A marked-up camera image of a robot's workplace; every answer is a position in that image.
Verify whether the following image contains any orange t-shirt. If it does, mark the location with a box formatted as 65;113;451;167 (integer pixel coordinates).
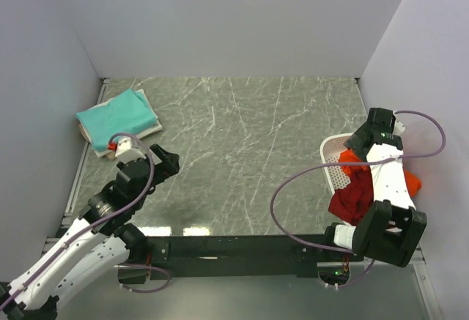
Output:
339;149;422;197

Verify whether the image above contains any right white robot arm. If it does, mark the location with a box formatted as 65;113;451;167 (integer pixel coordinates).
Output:
321;108;427;267

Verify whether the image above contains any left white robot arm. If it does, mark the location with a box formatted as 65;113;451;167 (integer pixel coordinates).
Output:
1;144;180;319

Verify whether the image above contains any folded beige t-shirt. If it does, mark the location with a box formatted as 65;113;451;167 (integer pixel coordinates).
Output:
78;122;115;161

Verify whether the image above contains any white perforated plastic basket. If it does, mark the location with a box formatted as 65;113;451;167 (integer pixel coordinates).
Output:
320;133;351;195

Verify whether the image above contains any folded teal t-shirt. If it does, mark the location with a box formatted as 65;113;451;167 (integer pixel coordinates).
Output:
75;89;159;151

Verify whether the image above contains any dark red t-shirt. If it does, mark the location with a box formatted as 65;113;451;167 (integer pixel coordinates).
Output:
328;179;374;226

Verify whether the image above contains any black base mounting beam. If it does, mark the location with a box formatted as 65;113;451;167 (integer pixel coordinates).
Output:
125;235;363;278

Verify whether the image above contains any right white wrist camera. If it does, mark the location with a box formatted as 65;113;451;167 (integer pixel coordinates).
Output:
393;113;406;135

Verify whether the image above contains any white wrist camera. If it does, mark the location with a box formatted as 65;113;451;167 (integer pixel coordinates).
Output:
393;113;406;135
108;138;144;163

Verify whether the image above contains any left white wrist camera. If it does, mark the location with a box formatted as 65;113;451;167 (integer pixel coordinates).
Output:
108;138;144;163

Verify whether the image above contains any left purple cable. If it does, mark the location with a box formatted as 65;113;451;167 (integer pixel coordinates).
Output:
0;132;173;310

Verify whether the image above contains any aluminium frame rail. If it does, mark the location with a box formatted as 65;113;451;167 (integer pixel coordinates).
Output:
39;78;109;258

